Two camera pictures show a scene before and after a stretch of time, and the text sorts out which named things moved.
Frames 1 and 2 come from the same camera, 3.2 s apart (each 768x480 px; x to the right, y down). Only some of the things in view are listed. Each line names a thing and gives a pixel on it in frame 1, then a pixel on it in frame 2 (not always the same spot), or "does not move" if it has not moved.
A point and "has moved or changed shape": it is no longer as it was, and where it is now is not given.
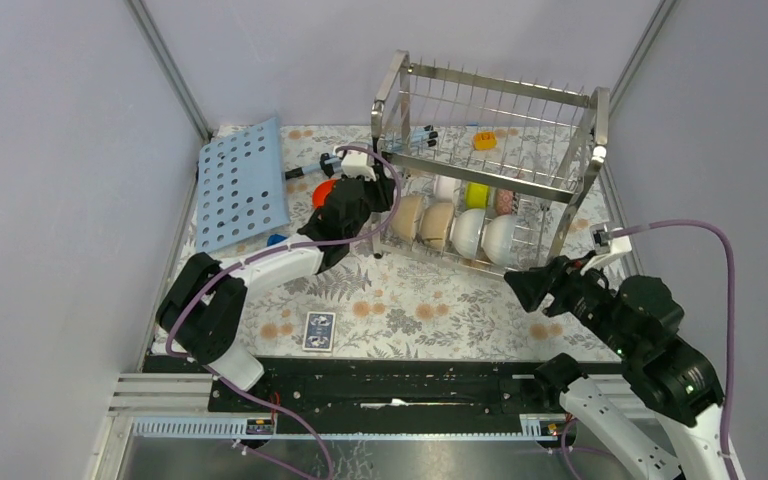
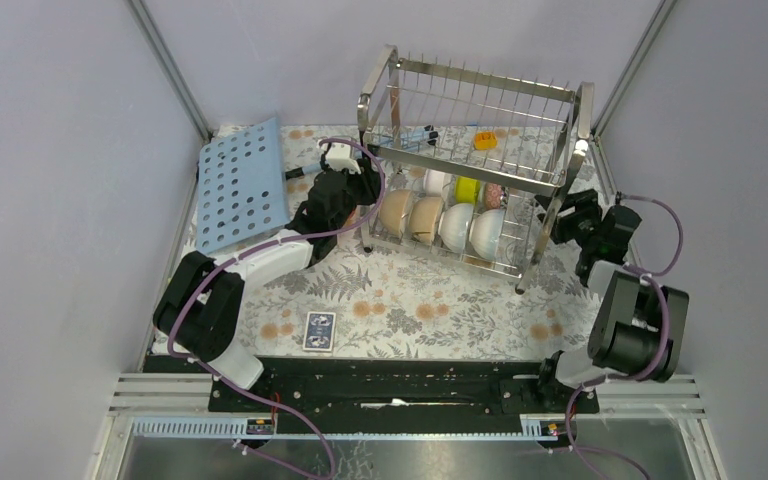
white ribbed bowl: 498,238 has moved or changed shape
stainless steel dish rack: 490,174 does not move
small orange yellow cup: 485,141 does not move
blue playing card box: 319,331 does not move
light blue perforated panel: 241,187 does not move
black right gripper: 556,276 to 585,203
